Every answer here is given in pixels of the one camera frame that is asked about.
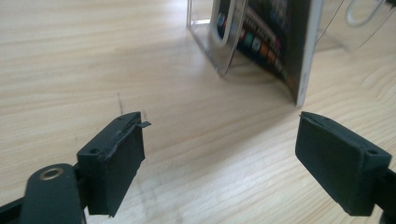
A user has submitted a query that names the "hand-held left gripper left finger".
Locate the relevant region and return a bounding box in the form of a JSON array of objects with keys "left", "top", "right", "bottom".
[{"left": 76, "top": 111, "right": 152, "bottom": 217}]

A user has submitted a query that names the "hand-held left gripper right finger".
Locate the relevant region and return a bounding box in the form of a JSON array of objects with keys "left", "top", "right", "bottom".
[{"left": 294, "top": 111, "right": 393, "bottom": 217}]

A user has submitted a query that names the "dark cover paperback book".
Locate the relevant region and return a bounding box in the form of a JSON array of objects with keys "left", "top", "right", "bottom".
[{"left": 217, "top": 0, "right": 325, "bottom": 108}]

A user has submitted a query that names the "clear acrylic book holder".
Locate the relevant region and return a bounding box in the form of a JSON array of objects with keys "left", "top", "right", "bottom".
[{"left": 186, "top": 0, "right": 396, "bottom": 77}]

